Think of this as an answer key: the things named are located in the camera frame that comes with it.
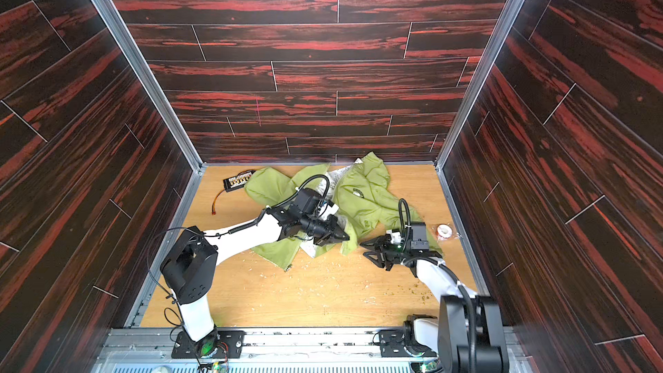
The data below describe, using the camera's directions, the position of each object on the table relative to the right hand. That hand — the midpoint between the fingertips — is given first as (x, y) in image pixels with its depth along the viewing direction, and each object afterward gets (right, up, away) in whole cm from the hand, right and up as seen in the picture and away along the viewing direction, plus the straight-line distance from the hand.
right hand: (365, 246), depth 85 cm
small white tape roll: (+31, +3, +10) cm, 33 cm away
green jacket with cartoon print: (+1, +15, +17) cm, 23 cm away
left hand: (-5, +4, -6) cm, 9 cm away
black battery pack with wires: (-54, +22, +26) cm, 64 cm away
